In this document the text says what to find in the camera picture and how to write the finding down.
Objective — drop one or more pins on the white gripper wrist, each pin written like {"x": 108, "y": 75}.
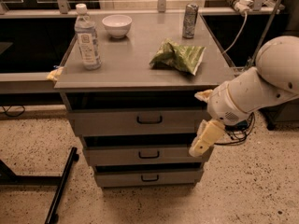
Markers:
{"x": 222, "y": 105}

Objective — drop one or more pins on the grey top drawer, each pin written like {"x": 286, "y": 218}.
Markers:
{"x": 137, "y": 121}

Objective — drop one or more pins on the grey drawer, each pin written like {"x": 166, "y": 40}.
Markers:
{"x": 171, "y": 177}
{"x": 111, "y": 156}
{"x": 137, "y": 121}

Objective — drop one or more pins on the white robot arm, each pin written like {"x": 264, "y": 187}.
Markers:
{"x": 273, "y": 80}

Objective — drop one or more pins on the grey drawer cabinet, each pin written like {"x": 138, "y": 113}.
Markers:
{"x": 125, "y": 80}

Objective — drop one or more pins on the grey middle drawer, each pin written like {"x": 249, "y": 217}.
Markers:
{"x": 111, "y": 156}

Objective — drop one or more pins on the grey bottom drawer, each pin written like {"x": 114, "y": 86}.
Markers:
{"x": 171, "y": 177}

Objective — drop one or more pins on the green chip bag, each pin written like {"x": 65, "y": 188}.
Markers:
{"x": 185, "y": 58}

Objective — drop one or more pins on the tall metal drink can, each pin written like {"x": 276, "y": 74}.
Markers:
{"x": 190, "y": 19}

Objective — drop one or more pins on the white plug adapter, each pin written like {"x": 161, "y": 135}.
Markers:
{"x": 242, "y": 6}

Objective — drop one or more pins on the white ceramic bowl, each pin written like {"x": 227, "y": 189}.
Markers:
{"x": 117, "y": 26}

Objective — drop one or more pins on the grey metal pole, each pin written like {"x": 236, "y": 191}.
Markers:
{"x": 257, "y": 4}

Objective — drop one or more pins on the clear plastic water bottle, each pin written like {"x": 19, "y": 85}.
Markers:
{"x": 87, "y": 38}

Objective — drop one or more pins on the yellow sponge on ledge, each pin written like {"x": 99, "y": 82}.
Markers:
{"x": 54, "y": 74}

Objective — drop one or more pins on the black metal stand leg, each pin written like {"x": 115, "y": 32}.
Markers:
{"x": 9, "y": 178}

